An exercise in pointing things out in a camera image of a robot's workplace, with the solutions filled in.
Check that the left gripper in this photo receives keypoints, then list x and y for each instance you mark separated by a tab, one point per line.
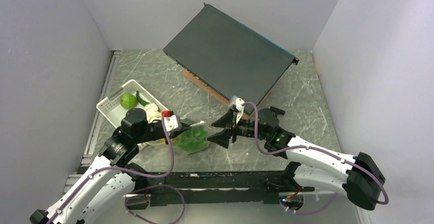
183	127

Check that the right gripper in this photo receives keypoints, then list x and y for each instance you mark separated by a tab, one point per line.
221	138

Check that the polka dot zip bag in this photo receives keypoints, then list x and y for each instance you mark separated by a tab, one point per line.
178	150

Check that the green lettuce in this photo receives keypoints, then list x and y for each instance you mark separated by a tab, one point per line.
193	140

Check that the white mushrooms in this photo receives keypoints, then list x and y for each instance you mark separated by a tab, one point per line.
152	112

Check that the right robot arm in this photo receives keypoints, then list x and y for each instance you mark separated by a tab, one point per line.
356	177

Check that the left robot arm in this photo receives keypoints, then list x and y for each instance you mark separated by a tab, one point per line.
111	175

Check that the wooden board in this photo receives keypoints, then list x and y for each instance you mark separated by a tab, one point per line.
203	85

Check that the green chili pepper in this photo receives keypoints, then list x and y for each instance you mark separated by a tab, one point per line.
140	100

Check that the black hammer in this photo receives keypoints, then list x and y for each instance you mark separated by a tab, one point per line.
277	111

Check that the light green bumpy fruit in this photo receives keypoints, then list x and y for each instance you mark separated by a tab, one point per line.
128	101

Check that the dark rack server box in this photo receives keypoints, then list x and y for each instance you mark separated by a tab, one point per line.
228	56

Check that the white plastic basket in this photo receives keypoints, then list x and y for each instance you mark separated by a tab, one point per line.
113	112

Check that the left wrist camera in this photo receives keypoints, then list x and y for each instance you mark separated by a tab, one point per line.
170	120

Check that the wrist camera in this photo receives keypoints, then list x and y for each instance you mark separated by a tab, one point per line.
170	120
236	105

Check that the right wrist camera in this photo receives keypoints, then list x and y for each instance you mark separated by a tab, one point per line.
236	105

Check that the aluminium side rail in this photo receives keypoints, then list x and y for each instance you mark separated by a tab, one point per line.
98	119

